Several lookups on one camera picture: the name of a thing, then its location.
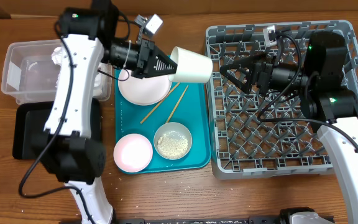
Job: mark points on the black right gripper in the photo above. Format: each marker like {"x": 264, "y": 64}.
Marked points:
{"x": 258, "y": 72}

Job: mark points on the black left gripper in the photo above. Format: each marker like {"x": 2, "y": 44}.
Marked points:
{"x": 146, "y": 55}

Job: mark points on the white paper cup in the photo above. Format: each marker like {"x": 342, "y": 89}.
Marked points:
{"x": 191, "y": 67}

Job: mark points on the large pale pink plate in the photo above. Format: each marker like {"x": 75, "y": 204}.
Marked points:
{"x": 144, "y": 92}

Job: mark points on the grey metal bowl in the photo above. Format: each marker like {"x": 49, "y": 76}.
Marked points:
{"x": 173, "y": 126}

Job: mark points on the pile of white rice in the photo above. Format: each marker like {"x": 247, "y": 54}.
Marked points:
{"x": 172, "y": 145}

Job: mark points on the small pale pink plate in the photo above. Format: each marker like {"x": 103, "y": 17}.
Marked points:
{"x": 133, "y": 153}

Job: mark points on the white paper napkin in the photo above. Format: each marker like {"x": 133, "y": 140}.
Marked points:
{"x": 102, "y": 82}

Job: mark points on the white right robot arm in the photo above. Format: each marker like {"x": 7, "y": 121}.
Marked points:
{"x": 330, "y": 108}

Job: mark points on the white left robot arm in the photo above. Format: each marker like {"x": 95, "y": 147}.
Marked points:
{"x": 65, "y": 147}

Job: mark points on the clear plastic waste bin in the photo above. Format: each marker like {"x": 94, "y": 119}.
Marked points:
{"x": 30, "y": 76}

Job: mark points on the upper wooden chopstick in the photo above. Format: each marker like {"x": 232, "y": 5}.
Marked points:
{"x": 159, "y": 103}

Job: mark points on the wooden chopstick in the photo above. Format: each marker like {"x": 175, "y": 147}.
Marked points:
{"x": 176, "y": 105}
{"x": 159, "y": 103}

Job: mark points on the lower wooden chopstick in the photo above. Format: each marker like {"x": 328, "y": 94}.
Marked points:
{"x": 176, "y": 105}

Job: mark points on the teal plastic serving tray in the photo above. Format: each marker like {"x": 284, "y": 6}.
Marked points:
{"x": 161, "y": 125}

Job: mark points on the grey plastic dish rack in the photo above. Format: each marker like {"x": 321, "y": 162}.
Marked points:
{"x": 250, "y": 138}

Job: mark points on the black plastic tray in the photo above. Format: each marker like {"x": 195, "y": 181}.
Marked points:
{"x": 31, "y": 118}

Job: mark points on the black rail at table edge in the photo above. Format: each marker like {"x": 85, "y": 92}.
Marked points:
{"x": 266, "y": 219}

